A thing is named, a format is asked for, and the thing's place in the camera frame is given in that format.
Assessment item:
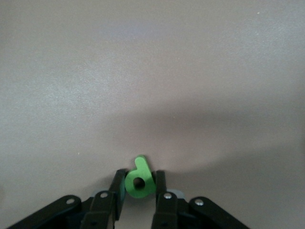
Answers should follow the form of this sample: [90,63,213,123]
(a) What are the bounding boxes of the green letter p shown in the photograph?
[124,154,157,199]

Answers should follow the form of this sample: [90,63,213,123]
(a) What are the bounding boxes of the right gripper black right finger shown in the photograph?
[151,169,251,229]

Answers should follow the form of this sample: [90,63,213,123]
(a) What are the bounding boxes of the brown paper table cover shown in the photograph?
[0,0,305,229]

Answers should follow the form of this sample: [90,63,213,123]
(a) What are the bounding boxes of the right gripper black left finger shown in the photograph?
[4,168,128,229]

